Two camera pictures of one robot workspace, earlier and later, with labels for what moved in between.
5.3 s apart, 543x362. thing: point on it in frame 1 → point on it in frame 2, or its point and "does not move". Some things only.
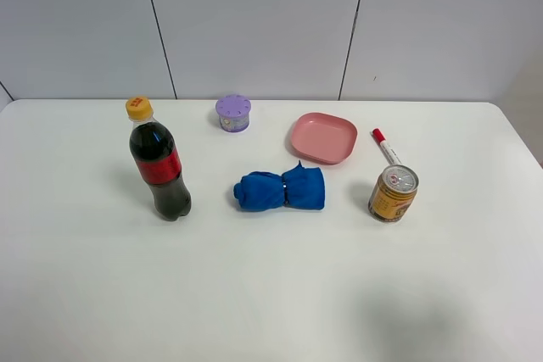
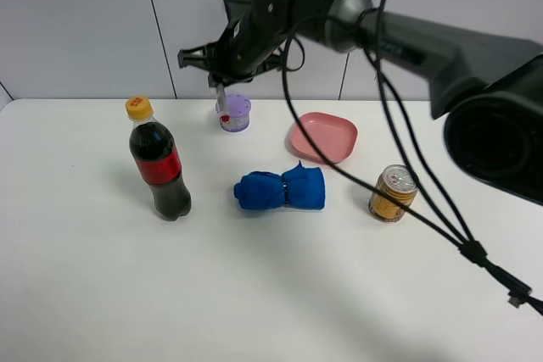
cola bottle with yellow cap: [153, 148] does not move
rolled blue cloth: [299, 188] does not move
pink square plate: [324, 137] does not move
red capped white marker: [391, 155] → [225, 118]
